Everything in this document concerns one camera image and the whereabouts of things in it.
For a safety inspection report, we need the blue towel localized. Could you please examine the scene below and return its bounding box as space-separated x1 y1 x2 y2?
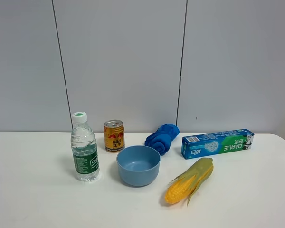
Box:
144 124 180 156

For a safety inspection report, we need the gold red bull can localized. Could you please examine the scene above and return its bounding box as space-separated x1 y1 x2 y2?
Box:
104 120 125 152

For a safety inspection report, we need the light blue plastic bowl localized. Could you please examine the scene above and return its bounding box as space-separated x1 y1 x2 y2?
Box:
116 145 161 187

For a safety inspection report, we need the clear water bottle green label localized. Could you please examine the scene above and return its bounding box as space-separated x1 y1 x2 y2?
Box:
70 112 100 182

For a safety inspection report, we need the green blue toothpaste box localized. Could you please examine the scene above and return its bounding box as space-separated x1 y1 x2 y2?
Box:
181 129 254 159

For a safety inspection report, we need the yellow toy corn cob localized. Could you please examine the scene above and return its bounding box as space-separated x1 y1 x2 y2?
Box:
165 158 214 205

